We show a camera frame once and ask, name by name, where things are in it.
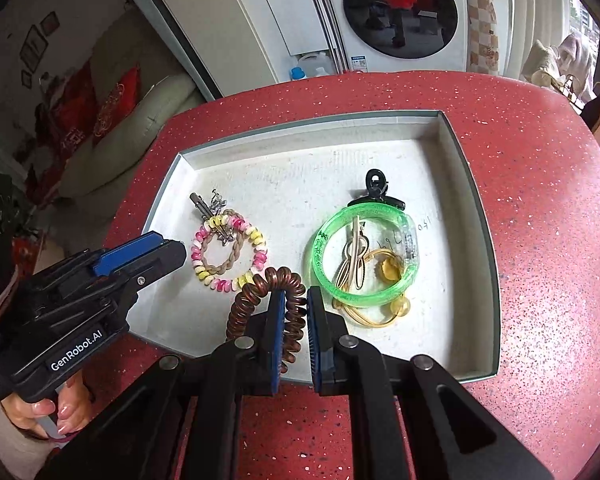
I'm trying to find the red embroidered cushion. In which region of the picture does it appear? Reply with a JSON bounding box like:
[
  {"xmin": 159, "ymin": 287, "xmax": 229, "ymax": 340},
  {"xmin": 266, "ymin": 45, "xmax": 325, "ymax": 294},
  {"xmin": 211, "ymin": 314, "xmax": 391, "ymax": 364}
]
[{"xmin": 92, "ymin": 65, "xmax": 143, "ymax": 148}]

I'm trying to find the pink yellow spiral hair tie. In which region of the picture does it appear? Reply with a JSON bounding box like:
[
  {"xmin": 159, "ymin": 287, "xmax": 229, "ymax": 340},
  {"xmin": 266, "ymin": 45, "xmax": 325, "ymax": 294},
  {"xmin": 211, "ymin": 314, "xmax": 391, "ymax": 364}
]
[{"xmin": 190, "ymin": 211, "xmax": 268, "ymax": 293}]

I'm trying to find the beige leather sofa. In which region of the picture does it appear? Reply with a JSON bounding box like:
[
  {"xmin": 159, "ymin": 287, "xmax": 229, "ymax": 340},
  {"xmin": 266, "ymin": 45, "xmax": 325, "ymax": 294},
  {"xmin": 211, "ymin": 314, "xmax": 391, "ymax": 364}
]
[{"xmin": 45, "ymin": 10, "xmax": 201, "ymax": 201}]

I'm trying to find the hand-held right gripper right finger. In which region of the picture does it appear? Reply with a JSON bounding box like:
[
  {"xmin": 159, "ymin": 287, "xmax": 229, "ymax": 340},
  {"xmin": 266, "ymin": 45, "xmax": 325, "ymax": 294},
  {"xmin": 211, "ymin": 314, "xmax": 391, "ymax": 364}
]
[{"xmin": 306, "ymin": 287, "xmax": 556, "ymax": 480}]

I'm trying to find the red handled mop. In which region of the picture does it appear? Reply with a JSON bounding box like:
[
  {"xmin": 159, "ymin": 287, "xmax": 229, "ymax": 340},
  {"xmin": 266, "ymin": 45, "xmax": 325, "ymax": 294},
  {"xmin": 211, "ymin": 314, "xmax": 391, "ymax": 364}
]
[{"xmin": 281, "ymin": 0, "xmax": 348, "ymax": 73}]

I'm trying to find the beige braided hair tie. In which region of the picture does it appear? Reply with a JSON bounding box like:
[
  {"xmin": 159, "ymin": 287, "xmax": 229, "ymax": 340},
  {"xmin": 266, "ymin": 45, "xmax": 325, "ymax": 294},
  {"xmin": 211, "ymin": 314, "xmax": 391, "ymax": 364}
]
[{"xmin": 200, "ymin": 212, "xmax": 258, "ymax": 277}]

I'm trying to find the black claw hair clip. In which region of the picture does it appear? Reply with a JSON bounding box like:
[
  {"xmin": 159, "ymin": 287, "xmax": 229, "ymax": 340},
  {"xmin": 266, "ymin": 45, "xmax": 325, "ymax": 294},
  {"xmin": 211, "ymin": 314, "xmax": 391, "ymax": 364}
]
[{"xmin": 347, "ymin": 168, "xmax": 406, "ymax": 212}]

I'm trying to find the white washing machine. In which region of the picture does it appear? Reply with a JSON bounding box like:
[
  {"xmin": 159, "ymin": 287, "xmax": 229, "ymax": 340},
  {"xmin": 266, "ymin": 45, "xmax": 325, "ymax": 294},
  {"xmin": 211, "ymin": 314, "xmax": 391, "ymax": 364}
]
[{"xmin": 317, "ymin": 0, "xmax": 468, "ymax": 73}]

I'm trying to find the grey jewelry tray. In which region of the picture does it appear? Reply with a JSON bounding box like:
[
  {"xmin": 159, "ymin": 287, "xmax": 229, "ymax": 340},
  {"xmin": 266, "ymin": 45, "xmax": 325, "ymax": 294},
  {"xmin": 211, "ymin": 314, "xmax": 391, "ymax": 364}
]
[{"xmin": 130, "ymin": 110, "xmax": 501, "ymax": 386}]

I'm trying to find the person's left hand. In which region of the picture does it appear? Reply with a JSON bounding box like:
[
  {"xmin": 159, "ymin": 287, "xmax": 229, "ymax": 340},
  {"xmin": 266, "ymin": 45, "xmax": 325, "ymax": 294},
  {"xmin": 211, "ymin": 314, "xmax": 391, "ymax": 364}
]
[{"xmin": 0, "ymin": 374, "xmax": 94, "ymax": 443}]

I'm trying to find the green translucent bangle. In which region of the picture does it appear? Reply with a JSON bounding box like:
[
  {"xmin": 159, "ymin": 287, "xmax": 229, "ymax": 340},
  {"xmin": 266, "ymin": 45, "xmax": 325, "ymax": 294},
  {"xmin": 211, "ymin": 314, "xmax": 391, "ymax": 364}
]
[{"xmin": 311, "ymin": 205, "xmax": 420, "ymax": 309}]

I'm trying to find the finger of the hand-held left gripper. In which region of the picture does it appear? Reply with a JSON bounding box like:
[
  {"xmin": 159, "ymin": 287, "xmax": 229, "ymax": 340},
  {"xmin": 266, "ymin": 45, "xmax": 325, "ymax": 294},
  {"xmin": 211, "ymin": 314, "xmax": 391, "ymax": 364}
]
[
  {"xmin": 125, "ymin": 240, "xmax": 188, "ymax": 287},
  {"xmin": 94, "ymin": 231, "xmax": 169, "ymax": 277}
]

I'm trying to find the silver star hair clip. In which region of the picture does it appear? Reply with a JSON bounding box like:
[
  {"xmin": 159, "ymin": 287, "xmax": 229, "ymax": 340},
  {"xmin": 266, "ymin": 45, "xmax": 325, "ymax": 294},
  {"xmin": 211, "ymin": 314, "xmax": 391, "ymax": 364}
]
[{"xmin": 189, "ymin": 191, "xmax": 228, "ymax": 221}]

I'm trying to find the beige oval hair clip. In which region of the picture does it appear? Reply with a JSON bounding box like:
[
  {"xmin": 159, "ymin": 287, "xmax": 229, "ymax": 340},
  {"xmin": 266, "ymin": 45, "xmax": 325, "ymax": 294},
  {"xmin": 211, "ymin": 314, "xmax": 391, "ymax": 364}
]
[{"xmin": 336, "ymin": 217, "xmax": 368, "ymax": 293}]

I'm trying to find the dark red blanket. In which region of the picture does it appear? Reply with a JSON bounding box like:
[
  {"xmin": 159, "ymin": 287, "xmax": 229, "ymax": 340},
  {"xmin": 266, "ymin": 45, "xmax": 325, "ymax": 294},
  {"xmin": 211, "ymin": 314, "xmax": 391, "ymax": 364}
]
[{"xmin": 25, "ymin": 60, "xmax": 101, "ymax": 201}]

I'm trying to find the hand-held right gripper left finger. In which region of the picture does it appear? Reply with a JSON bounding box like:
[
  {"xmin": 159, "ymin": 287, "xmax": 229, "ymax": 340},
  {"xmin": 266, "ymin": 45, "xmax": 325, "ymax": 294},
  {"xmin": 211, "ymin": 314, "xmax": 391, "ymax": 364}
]
[{"xmin": 40, "ymin": 287, "xmax": 288, "ymax": 480}]

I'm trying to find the white detergent jug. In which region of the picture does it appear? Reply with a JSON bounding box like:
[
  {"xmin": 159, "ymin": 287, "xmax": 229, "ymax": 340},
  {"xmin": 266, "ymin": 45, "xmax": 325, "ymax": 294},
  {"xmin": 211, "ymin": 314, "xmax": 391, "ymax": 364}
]
[{"xmin": 297, "ymin": 52, "xmax": 333, "ymax": 78}]

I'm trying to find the yellow beaded hair tie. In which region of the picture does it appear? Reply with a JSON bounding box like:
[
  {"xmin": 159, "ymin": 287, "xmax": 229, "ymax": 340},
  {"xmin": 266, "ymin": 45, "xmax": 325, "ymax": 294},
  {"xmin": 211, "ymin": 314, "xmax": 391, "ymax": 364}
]
[{"xmin": 332, "ymin": 247, "xmax": 412, "ymax": 330}]

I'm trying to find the white curtain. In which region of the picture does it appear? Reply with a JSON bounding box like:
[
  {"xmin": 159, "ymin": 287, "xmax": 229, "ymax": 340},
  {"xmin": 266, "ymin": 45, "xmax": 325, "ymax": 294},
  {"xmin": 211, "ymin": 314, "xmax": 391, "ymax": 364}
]
[{"xmin": 495, "ymin": 0, "xmax": 576, "ymax": 81}]

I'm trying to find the checkered hanging cloth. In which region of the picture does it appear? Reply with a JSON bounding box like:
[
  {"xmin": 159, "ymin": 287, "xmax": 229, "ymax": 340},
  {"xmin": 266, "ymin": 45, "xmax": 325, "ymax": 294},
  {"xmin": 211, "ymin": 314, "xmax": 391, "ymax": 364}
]
[{"xmin": 462, "ymin": 0, "xmax": 501, "ymax": 76}]

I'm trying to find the brown spiral hair tie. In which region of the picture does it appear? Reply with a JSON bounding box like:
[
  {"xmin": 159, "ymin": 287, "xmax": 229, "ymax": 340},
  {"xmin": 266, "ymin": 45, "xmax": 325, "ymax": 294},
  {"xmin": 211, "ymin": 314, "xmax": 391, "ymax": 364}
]
[{"xmin": 226, "ymin": 267, "xmax": 307, "ymax": 373}]

